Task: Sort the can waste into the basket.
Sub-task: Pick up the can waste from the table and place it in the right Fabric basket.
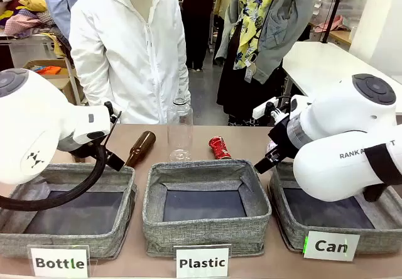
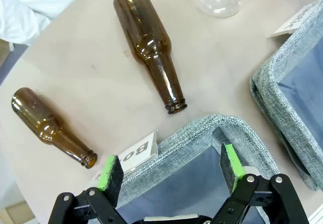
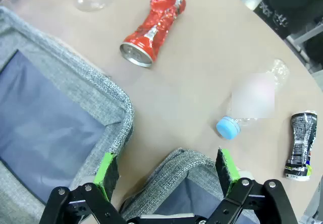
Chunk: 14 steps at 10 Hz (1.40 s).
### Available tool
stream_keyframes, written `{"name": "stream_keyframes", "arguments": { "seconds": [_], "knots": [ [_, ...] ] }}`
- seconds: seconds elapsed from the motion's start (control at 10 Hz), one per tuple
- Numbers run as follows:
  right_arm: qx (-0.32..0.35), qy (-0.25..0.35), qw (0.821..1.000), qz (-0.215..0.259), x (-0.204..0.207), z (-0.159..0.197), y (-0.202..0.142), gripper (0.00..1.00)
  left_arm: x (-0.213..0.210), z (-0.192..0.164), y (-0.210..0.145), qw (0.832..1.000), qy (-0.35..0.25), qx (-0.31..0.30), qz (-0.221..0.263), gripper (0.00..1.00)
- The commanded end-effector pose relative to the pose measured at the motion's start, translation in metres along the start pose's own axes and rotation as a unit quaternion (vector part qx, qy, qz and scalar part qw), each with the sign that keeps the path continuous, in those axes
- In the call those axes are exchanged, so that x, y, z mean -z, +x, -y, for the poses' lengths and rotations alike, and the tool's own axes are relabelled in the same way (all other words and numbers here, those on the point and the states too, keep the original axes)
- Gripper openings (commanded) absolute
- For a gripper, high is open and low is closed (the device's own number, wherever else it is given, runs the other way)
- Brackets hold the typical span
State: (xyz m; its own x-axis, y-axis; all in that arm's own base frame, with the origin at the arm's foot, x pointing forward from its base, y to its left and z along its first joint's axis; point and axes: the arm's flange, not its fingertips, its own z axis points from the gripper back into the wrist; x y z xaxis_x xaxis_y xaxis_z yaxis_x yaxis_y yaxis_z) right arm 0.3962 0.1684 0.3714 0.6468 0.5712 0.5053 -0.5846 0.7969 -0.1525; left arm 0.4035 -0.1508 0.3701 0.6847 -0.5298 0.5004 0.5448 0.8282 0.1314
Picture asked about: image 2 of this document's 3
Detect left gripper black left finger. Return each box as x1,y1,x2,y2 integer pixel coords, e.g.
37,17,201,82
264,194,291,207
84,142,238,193
47,154,127,224

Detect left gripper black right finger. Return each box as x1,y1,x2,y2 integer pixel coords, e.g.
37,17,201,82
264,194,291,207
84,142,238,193
211,142,310,224

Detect brown glass bottle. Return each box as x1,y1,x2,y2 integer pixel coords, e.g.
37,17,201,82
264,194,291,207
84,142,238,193
11,87,98,170
113,0,188,116

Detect grey fabric bottle basket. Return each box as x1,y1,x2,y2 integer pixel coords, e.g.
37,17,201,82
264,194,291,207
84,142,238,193
117,114,281,224

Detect grey fabric plastic basket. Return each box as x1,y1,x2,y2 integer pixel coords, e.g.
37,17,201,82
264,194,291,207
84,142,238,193
249,0,323,191

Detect white Bottle label sign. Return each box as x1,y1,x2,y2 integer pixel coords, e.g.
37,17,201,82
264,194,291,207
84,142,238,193
92,131,159,182

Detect white Plastic label sign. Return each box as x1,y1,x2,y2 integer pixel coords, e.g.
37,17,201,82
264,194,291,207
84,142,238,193
267,0,321,38

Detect person in white jacket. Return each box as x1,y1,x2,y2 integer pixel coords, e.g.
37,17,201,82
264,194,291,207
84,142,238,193
0,0,94,46

